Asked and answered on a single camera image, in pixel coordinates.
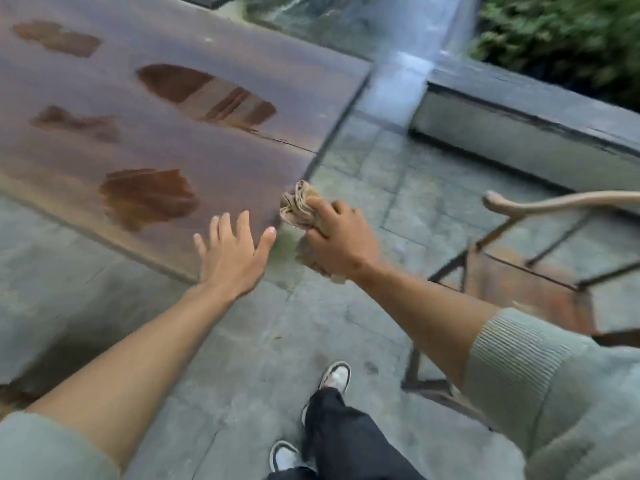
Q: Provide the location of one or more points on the person's left hand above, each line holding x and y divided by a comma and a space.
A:
232, 267

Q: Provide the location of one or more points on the person's right hand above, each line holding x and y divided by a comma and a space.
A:
347, 242

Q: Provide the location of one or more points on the person's right thumb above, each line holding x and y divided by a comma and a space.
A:
315, 238

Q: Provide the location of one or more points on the person's left little finger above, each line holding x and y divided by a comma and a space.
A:
201, 246

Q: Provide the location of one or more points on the person's left thumb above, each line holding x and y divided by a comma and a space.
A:
265, 243

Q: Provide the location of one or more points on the person's left middle finger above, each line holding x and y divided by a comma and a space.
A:
226, 229

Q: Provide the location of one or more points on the beige cloth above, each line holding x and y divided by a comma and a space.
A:
296, 207

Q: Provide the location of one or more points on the person's left forearm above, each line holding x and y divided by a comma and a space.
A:
145, 364

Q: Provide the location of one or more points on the person's right forearm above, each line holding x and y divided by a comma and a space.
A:
425, 319

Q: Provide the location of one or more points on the white and black sneaker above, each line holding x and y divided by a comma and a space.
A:
286, 454
337, 376

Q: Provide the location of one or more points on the dark trousers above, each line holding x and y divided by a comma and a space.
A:
350, 439

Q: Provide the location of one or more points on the grey stone ledge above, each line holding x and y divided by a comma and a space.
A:
505, 119

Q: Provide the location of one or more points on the grey-green knit sweater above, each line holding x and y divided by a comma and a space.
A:
550, 394

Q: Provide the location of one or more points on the green shrubs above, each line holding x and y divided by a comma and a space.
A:
560, 34

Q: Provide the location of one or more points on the wooden chair with metal frame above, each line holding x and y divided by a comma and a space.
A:
525, 284

